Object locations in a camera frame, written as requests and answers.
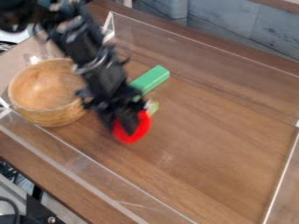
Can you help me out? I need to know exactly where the black table clamp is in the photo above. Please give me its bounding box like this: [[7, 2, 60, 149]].
[[26, 186, 66, 224]]

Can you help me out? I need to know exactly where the black cable loop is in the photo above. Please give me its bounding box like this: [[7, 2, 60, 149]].
[[0, 197, 22, 224]]

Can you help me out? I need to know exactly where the red fruit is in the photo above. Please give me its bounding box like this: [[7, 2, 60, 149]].
[[111, 101, 159, 144]]

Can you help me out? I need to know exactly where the wooden bowl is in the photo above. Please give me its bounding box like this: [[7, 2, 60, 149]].
[[7, 58, 86, 127]]

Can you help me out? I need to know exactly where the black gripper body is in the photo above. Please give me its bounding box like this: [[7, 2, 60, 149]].
[[74, 64, 147, 117]]

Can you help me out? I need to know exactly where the clear acrylic corner bracket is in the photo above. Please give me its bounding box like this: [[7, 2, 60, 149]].
[[102, 11, 115, 42]]

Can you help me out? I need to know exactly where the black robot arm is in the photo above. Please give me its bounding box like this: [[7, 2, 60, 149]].
[[0, 0, 151, 140]]

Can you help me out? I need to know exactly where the green rectangular block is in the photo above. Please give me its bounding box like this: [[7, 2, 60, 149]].
[[130, 65, 171, 95]]

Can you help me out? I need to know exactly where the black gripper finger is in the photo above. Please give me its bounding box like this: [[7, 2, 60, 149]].
[[98, 112, 116, 130], [120, 109, 140, 136]]

